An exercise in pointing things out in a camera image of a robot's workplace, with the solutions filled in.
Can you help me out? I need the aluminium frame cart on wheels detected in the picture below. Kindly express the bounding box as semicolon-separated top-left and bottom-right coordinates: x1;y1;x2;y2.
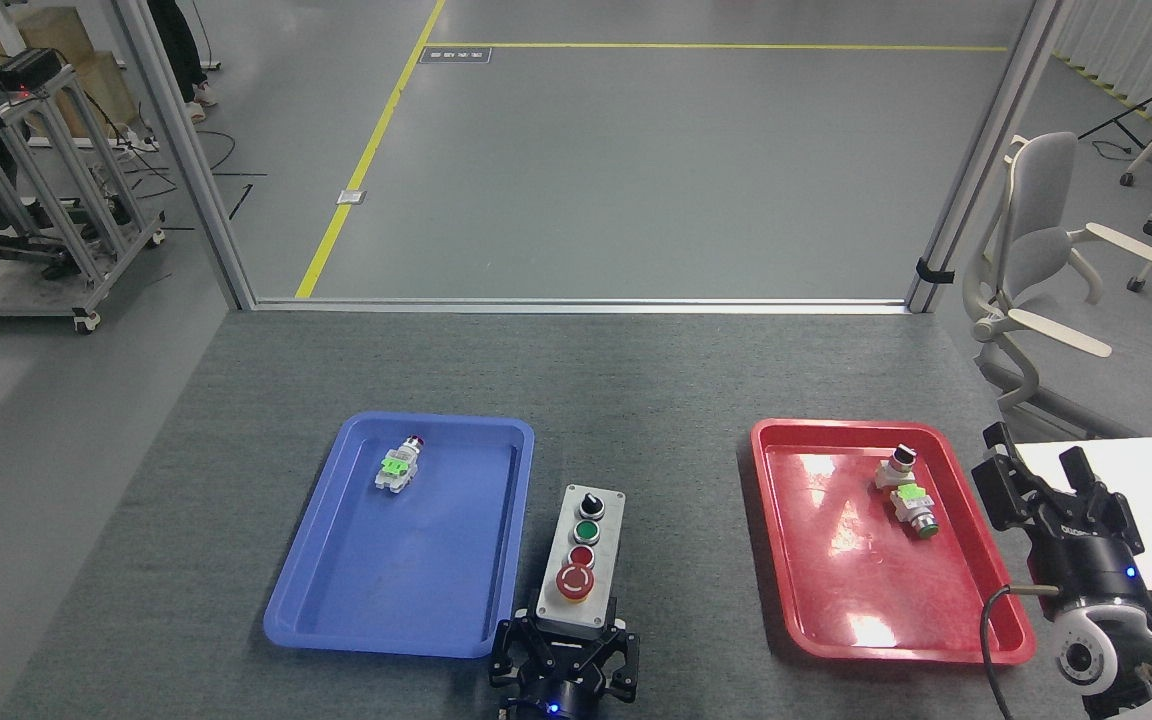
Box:
0;62;167;336

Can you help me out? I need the grey office chair with armrests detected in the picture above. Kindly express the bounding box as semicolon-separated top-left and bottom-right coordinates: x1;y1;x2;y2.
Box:
963;131;1152;441

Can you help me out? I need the blue plastic tray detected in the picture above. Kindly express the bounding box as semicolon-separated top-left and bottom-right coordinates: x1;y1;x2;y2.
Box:
263;411;536;660

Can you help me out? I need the brown cardboard box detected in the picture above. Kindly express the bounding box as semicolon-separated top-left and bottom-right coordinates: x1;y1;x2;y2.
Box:
0;7;142;141

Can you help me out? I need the grey control box with buttons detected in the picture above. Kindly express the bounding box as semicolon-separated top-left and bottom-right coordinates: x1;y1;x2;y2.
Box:
533;484;627;641

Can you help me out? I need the silver aluminium post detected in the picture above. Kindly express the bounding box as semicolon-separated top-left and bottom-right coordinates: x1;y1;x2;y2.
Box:
904;0;1072;314
114;0;257;311

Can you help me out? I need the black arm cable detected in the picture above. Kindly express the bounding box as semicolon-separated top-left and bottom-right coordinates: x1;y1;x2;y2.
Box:
980;585;1062;720

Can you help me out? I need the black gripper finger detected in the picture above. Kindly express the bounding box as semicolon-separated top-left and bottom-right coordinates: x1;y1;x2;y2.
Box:
1058;446;1145;546
971;422;1057;541
591;600;641;699
489;610;553;691

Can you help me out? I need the black floor cable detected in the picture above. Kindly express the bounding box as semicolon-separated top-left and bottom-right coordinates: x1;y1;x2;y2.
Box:
126;128;269;216

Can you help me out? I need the green push button switch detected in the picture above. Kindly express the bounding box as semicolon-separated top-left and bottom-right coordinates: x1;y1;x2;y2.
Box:
891;484;941;540

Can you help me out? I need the red plastic tray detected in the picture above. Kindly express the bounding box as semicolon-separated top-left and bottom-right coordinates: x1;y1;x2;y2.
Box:
749;418;1037;666

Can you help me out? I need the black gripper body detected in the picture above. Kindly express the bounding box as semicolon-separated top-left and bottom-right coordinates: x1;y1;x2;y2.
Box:
511;650;622;720
1026;510;1149;611

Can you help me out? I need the black selector switch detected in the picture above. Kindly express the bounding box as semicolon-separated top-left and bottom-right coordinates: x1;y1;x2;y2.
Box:
874;445;919;491

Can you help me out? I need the red push button switch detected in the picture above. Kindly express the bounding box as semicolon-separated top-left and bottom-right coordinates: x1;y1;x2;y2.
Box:
374;434;427;494

